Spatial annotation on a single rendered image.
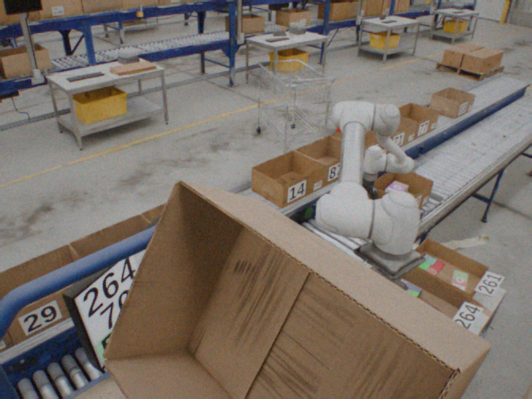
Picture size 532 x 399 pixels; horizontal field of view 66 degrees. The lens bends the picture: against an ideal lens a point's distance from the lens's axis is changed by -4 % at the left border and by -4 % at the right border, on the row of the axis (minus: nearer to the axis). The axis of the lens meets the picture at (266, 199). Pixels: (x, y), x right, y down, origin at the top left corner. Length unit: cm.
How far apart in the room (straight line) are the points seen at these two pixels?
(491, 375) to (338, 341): 267
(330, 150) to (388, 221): 172
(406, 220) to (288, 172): 152
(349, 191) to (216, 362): 109
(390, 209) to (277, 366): 106
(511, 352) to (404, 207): 201
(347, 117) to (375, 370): 157
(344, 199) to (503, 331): 218
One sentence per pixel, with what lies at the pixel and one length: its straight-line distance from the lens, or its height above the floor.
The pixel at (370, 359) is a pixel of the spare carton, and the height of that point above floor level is 191.
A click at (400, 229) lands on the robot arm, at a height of 143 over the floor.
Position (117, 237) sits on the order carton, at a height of 96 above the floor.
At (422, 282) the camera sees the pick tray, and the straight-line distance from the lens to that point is 241.
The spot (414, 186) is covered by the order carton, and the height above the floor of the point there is 82.
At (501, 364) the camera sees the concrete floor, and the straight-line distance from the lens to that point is 332.
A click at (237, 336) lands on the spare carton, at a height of 182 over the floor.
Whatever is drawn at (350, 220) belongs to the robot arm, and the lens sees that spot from 161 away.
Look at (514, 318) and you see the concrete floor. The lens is 369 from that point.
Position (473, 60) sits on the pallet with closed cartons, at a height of 35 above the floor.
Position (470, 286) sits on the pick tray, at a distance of 257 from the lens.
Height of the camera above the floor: 235
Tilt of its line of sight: 33 degrees down
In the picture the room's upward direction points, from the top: 2 degrees clockwise
